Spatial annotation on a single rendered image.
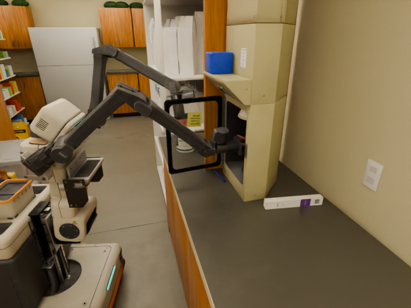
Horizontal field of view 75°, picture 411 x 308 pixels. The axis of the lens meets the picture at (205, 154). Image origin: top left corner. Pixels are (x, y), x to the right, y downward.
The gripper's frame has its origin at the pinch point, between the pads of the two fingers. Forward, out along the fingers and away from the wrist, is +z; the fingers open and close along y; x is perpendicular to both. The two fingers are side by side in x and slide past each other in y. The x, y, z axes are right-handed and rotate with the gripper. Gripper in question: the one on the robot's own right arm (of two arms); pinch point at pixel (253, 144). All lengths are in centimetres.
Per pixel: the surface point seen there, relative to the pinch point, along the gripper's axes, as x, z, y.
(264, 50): -44.3, -6.1, -13.7
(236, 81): -33.1, -16.8, -13.7
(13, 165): 60, -164, 139
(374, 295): 23, 10, -71
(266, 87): -30.5, -3.4, -13.7
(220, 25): -54, -12, 23
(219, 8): -61, -12, 23
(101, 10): -92, -95, 508
